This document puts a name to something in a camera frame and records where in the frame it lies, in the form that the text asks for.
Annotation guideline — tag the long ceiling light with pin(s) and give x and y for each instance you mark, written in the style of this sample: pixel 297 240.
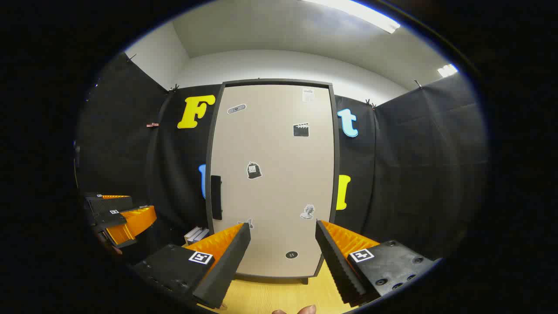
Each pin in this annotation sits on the long ceiling light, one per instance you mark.
pixel 362 13

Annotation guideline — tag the beige book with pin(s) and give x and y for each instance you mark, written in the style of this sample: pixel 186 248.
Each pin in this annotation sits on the beige book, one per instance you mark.
pixel 188 236

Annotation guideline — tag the dark grey cabinet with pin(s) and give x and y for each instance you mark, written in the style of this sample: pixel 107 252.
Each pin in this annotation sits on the dark grey cabinet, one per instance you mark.
pixel 337 165

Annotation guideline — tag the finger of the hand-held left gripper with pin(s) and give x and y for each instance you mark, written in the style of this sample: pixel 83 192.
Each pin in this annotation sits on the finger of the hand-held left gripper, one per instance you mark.
pixel 135 220
pixel 109 204

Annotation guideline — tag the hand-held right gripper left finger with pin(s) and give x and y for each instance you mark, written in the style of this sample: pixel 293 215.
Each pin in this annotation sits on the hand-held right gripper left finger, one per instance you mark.
pixel 226 270

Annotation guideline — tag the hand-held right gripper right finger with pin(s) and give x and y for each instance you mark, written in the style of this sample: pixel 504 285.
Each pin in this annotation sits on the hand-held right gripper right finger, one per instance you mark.
pixel 338 266

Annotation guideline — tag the black backdrop cloth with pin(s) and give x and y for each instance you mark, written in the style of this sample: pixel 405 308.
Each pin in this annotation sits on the black backdrop cloth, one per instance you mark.
pixel 414 174

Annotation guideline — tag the small ceiling light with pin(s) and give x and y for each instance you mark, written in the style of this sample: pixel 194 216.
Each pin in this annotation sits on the small ceiling light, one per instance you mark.
pixel 447 70

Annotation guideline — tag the beige cabinet door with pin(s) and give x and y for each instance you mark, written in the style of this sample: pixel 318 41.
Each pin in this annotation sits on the beige cabinet door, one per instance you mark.
pixel 274 148

